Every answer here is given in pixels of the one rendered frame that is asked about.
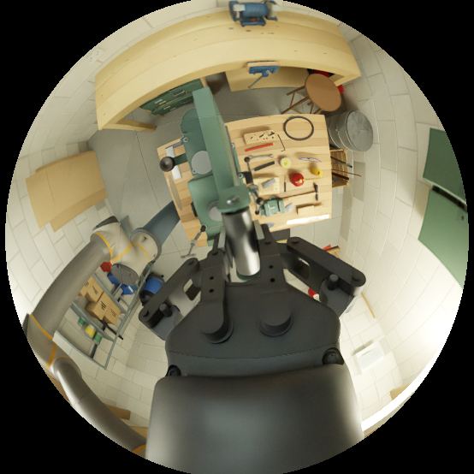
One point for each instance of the long wooden workbench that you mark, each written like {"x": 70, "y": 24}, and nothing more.
{"x": 207, "y": 48}

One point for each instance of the plywood sheet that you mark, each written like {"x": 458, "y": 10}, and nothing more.
{"x": 63, "y": 185}

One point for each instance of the black rubber belt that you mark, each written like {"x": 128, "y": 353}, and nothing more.
{"x": 285, "y": 127}

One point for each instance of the small black ball lever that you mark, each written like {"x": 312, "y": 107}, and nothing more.
{"x": 258, "y": 202}

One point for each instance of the grey lock knob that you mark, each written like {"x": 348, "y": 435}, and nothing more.
{"x": 233, "y": 200}

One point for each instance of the green bench drill body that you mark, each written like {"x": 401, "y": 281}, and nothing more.
{"x": 198, "y": 126}

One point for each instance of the blue can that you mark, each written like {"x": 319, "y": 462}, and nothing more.
{"x": 152, "y": 286}

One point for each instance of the small yellow tool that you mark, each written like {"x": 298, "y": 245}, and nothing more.
{"x": 315, "y": 172}

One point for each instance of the yellow white round tin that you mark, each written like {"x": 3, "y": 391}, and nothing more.
{"x": 284, "y": 162}

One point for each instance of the grey metal plate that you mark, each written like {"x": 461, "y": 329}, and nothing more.
{"x": 173, "y": 161}

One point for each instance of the small grey metal block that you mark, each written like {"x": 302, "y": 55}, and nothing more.
{"x": 290, "y": 207}

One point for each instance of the silver wrench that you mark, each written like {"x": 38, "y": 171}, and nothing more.
{"x": 259, "y": 158}

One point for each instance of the cardboard box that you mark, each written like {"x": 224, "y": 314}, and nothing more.
{"x": 105, "y": 309}
{"x": 92, "y": 289}

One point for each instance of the white wall socket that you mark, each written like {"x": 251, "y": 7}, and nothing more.
{"x": 95, "y": 55}

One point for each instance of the wooden crate with rods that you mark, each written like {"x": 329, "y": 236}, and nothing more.
{"x": 338, "y": 166}

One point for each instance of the wooden drill bit block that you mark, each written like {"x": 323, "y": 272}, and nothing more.
{"x": 257, "y": 136}

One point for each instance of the dark grey steel cylinder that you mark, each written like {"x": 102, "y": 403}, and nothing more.
{"x": 240, "y": 240}

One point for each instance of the blue bench grinder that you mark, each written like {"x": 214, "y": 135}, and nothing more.
{"x": 251, "y": 11}

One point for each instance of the grey metal tool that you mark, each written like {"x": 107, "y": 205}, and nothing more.
{"x": 195, "y": 239}

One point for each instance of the blue bench vise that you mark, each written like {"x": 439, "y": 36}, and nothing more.
{"x": 263, "y": 68}

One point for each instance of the grey metal shelf unit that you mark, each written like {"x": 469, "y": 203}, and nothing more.
{"x": 111, "y": 337}

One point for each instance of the round wooden stool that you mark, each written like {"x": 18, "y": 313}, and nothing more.
{"x": 322, "y": 92}

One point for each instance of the black hex key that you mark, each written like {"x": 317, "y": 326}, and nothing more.
{"x": 282, "y": 144}

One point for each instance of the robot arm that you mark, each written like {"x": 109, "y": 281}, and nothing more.
{"x": 66, "y": 274}

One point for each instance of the grey metal drum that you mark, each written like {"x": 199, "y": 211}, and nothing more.
{"x": 353, "y": 129}

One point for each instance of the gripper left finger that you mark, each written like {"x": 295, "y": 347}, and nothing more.
{"x": 192, "y": 270}

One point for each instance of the dark grey file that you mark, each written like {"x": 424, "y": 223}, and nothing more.
{"x": 264, "y": 166}

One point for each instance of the red flat tool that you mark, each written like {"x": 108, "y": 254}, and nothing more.
{"x": 259, "y": 147}

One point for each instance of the black ball feed lever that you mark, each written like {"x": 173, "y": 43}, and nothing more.
{"x": 166, "y": 163}

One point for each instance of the white wall box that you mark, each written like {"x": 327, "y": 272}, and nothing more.
{"x": 368, "y": 355}

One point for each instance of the blue safety glasses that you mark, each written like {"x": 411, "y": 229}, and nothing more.
{"x": 309, "y": 159}

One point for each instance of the green belt guard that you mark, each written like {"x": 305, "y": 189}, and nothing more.
{"x": 222, "y": 133}

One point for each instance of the green drawer cabinet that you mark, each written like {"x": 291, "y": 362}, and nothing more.
{"x": 170, "y": 98}

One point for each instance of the red oil can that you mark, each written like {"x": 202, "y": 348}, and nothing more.
{"x": 296, "y": 178}

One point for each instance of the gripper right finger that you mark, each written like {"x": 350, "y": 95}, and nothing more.
{"x": 318, "y": 261}

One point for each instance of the green drill vise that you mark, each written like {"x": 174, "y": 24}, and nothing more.
{"x": 272, "y": 207}

